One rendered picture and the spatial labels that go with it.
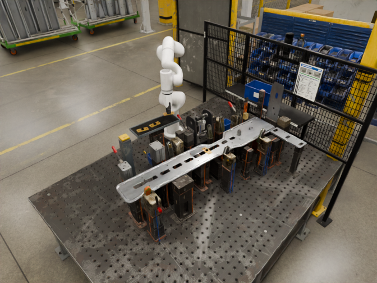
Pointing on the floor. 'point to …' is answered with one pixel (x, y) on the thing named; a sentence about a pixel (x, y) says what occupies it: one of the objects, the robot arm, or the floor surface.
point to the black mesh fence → (295, 92)
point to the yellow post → (371, 51)
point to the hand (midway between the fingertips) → (168, 110)
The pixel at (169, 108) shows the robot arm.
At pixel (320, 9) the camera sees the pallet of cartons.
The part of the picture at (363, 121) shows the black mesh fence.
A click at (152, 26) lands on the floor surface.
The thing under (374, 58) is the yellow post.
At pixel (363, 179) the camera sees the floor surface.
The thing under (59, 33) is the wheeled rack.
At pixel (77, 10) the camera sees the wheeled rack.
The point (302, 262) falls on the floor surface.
